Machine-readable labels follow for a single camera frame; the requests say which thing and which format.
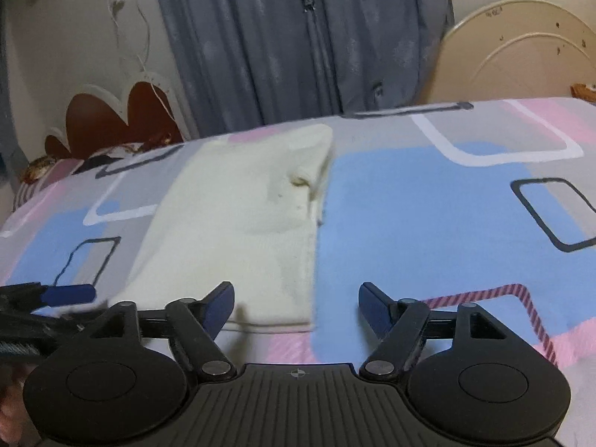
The floral patterned pillow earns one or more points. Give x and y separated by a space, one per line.
98 158

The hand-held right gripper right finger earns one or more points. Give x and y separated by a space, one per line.
375 311

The person's left hand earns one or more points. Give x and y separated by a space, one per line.
8 409

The grey blue curtain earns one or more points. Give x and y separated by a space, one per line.
307 42

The red heart-shaped headboard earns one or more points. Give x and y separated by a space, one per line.
116 121

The patterned pink blue grey bedsheet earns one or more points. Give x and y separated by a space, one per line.
419 223

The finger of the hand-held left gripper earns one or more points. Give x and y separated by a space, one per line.
65 294
56 323

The cream round headboard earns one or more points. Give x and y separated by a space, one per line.
517 51

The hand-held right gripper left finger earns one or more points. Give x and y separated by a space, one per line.
219 309

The brown stuffed object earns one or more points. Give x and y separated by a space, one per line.
585 91

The cream knit sweater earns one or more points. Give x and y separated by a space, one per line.
247 233

